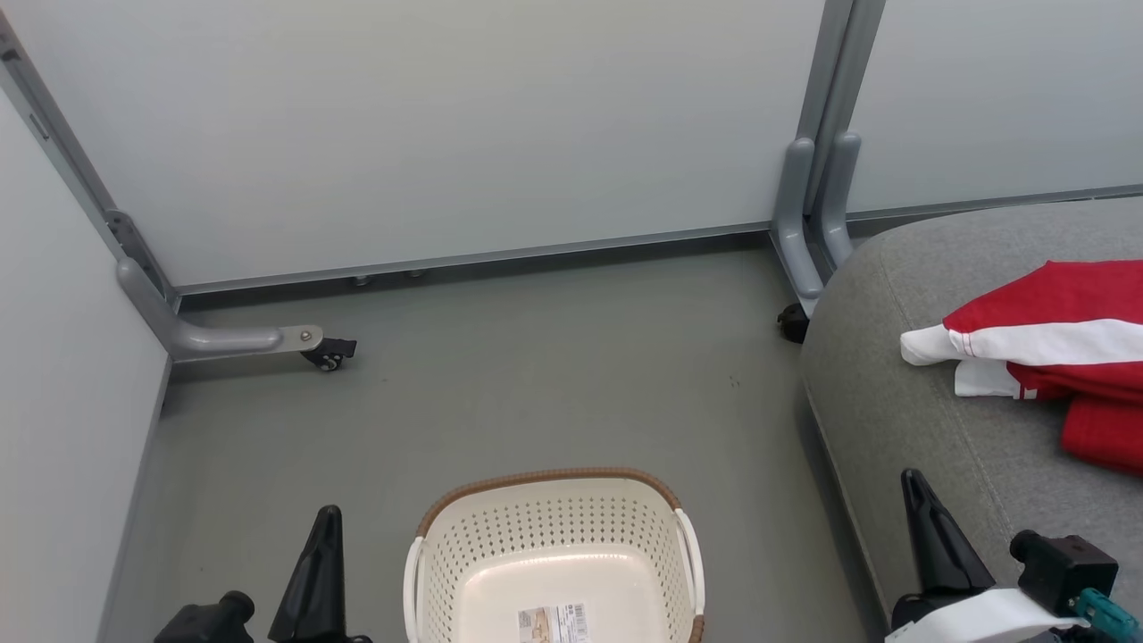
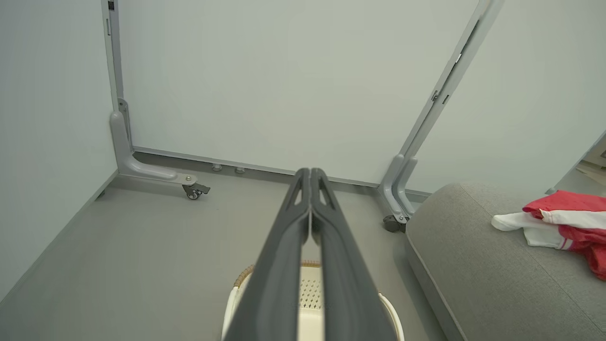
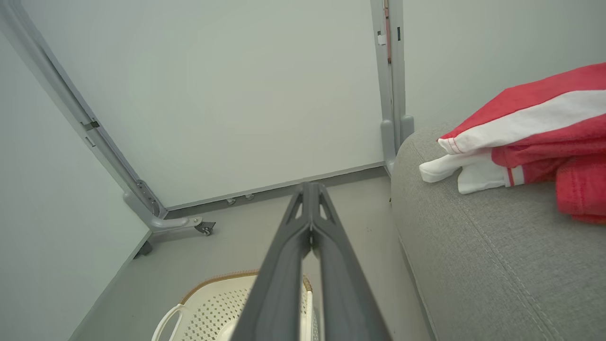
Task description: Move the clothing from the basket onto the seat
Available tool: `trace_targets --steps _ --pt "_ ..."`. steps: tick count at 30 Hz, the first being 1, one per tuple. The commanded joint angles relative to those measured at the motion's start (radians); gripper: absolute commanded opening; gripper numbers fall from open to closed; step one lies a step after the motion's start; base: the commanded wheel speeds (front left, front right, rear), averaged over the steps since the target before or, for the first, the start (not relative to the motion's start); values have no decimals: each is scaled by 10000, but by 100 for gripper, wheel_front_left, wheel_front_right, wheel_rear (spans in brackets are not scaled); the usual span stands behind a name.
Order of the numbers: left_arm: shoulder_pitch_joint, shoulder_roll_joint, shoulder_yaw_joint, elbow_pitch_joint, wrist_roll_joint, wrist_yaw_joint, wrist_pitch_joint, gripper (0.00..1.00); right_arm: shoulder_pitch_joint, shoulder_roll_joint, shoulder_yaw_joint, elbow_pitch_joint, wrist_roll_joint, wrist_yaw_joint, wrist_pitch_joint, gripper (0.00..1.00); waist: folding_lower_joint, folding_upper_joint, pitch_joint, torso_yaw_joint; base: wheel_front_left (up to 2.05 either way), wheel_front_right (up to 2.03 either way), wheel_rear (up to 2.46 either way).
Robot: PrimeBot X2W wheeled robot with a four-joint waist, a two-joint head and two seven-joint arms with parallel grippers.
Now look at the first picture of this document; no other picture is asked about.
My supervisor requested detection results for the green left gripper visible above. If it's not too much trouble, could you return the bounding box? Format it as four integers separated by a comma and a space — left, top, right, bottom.
267, 505, 375, 643

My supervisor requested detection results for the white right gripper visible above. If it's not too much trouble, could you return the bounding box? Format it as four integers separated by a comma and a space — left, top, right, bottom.
884, 468, 1088, 643

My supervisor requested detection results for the red and white shirt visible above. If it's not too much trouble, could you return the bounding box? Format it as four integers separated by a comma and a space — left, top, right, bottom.
899, 258, 1143, 475

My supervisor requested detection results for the grey fabric sofa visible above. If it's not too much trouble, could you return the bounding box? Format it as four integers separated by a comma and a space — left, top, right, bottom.
800, 196, 1143, 643

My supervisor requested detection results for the black caster wheel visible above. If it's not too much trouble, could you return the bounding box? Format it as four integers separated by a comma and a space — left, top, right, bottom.
300, 337, 358, 373
776, 303, 811, 345

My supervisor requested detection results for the white barcode label sticker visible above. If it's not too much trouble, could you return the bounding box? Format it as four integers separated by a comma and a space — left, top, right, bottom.
515, 602, 591, 643

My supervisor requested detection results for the cream plastic laundry basket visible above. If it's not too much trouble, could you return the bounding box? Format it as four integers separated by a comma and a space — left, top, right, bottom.
403, 466, 707, 643

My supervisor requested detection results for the long grey partition foot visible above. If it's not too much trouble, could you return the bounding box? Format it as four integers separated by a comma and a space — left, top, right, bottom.
115, 258, 325, 363

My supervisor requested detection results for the grey curved partition foot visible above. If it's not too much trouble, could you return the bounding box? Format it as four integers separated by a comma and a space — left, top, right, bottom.
819, 131, 864, 270
770, 136, 825, 301

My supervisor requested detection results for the teal right camera mount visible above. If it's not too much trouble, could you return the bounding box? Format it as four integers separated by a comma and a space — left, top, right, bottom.
1075, 589, 1143, 643

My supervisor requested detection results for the short grey partition rail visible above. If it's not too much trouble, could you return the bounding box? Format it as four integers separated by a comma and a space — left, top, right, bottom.
846, 182, 1143, 216

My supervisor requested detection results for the long grey partition rail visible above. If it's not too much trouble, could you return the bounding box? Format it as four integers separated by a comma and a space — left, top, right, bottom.
172, 222, 775, 296

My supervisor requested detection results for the grey slanted partition post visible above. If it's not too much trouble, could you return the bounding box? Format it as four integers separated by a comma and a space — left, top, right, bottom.
0, 11, 181, 311

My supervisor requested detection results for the grey double partition post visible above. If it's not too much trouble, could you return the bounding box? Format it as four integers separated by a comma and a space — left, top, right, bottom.
793, 0, 887, 217

